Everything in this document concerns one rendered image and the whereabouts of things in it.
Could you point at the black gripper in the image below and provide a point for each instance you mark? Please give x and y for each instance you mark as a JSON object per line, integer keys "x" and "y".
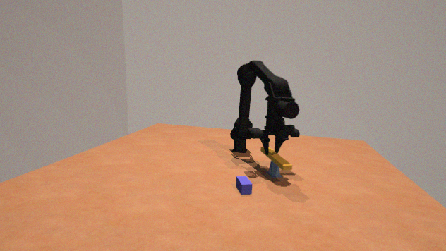
{"x": 257, "y": 133}

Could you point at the yellow bar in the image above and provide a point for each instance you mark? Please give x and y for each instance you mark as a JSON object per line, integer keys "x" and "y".
{"x": 277, "y": 159}

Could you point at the purple rectangular block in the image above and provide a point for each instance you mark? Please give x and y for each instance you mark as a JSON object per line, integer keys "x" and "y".
{"x": 244, "y": 185}

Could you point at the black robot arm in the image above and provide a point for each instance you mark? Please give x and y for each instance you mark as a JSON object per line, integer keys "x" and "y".
{"x": 279, "y": 102}

